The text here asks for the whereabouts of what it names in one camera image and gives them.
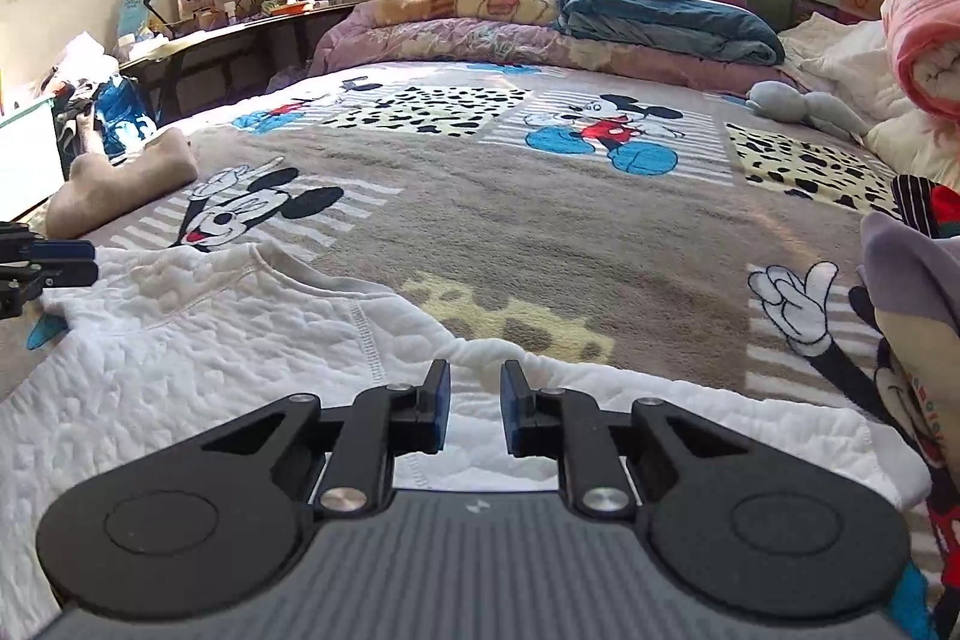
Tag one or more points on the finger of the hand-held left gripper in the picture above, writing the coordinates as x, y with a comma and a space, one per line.
64, 276
71, 251

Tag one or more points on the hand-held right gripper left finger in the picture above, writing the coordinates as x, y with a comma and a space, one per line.
442, 411

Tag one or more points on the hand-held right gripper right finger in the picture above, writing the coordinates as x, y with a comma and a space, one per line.
512, 411

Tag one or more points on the white quilted sweater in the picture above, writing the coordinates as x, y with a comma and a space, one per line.
187, 355

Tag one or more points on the pile of dark clothes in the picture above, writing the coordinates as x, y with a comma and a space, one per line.
75, 108

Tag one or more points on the beige folded cloth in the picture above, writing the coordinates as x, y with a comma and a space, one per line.
127, 179

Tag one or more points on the white storage box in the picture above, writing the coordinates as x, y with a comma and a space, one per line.
26, 160

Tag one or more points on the blue plastic bag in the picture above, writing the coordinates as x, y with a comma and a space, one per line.
124, 115

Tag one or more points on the cartoon printed blanket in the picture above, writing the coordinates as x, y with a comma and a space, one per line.
525, 220

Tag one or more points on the light blue package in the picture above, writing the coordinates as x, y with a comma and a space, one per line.
131, 18

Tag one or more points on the dark low desk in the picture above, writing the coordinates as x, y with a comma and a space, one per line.
225, 40

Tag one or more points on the orange box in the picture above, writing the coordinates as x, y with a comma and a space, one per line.
289, 8

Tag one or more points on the purple floral quilt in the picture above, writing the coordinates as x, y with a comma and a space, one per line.
450, 40

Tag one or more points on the blue folded blanket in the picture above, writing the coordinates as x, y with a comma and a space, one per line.
660, 21

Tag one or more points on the grey plush toy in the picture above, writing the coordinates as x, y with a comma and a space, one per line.
810, 111

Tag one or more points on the black striped cloth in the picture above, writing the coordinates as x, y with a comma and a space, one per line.
911, 197

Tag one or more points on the white duvet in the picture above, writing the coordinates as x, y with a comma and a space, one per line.
847, 55

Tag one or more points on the pink quilt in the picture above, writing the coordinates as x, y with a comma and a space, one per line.
919, 33

